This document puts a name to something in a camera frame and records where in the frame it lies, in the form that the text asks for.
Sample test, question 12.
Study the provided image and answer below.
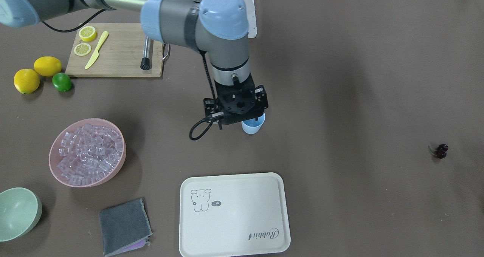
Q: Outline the lemon half slice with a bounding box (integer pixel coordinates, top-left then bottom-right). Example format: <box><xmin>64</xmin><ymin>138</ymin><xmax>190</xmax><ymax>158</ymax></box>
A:
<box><xmin>78</xmin><ymin>26</ymin><xmax>98</xmax><ymax>42</ymax></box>

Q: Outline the pink bowl of ice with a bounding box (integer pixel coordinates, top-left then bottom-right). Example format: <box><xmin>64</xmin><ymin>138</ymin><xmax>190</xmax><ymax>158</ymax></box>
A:
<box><xmin>48</xmin><ymin>119</ymin><xmax>127</xmax><ymax>188</ymax></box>

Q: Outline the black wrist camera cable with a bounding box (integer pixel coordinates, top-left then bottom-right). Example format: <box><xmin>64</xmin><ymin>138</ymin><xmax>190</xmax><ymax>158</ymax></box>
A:
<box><xmin>189</xmin><ymin>51</ymin><xmax>224</xmax><ymax>141</ymax></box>

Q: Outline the steel muddler black tip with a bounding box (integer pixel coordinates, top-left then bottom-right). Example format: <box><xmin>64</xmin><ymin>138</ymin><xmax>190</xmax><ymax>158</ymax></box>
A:
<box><xmin>140</xmin><ymin>36</ymin><xmax>153</xmax><ymax>71</ymax></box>

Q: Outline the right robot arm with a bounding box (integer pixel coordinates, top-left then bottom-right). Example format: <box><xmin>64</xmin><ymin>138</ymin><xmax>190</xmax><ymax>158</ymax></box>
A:
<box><xmin>1</xmin><ymin>0</ymin><xmax>268</xmax><ymax>125</ymax></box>

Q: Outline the grey folded cloth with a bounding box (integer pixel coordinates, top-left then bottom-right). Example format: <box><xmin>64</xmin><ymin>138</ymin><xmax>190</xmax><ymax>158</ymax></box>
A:
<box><xmin>99</xmin><ymin>197</ymin><xmax>153</xmax><ymax>257</ymax></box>

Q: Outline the wooden cutting board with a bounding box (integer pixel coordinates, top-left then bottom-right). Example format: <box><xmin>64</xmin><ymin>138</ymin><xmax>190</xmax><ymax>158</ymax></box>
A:
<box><xmin>65</xmin><ymin>23</ymin><xmax>171</xmax><ymax>77</ymax></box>

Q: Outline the dark red cherry pair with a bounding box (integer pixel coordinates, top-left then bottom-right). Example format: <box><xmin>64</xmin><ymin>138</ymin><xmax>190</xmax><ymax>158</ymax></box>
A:
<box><xmin>428</xmin><ymin>144</ymin><xmax>449</xmax><ymax>159</ymax></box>

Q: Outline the yellow lemon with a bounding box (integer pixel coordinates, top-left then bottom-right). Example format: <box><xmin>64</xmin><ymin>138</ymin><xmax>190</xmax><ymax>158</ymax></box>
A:
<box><xmin>14</xmin><ymin>69</ymin><xmax>40</xmax><ymax>94</ymax></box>
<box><xmin>34</xmin><ymin>56</ymin><xmax>62</xmax><ymax>77</ymax></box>

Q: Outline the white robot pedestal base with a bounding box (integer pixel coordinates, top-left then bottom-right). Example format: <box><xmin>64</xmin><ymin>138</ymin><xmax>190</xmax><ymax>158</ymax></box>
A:
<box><xmin>247</xmin><ymin>0</ymin><xmax>258</xmax><ymax>39</ymax></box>

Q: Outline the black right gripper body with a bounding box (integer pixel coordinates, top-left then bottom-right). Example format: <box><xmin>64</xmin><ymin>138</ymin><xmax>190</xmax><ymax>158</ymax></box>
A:
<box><xmin>203</xmin><ymin>74</ymin><xmax>268</xmax><ymax>125</ymax></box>

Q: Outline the cream rabbit serving tray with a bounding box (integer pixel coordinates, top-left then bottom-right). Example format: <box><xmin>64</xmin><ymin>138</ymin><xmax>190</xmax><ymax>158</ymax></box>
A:
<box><xmin>179</xmin><ymin>172</ymin><xmax>292</xmax><ymax>257</ymax></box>

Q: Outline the light blue plastic cup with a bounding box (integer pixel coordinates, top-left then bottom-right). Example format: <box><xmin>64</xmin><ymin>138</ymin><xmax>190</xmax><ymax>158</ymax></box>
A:
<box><xmin>241</xmin><ymin>114</ymin><xmax>265</xmax><ymax>135</ymax></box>

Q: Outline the mint green bowl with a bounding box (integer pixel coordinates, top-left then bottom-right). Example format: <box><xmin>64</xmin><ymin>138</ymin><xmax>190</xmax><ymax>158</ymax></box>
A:
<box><xmin>0</xmin><ymin>187</ymin><xmax>43</xmax><ymax>242</ymax></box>

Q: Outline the green lime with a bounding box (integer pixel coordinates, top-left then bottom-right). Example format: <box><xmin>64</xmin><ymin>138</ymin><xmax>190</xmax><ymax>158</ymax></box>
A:
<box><xmin>52</xmin><ymin>72</ymin><xmax>73</xmax><ymax>92</ymax></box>

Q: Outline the yellow plastic knife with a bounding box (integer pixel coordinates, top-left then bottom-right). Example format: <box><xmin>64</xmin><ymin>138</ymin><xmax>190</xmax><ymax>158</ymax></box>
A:
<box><xmin>84</xmin><ymin>31</ymin><xmax>109</xmax><ymax>70</ymax></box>

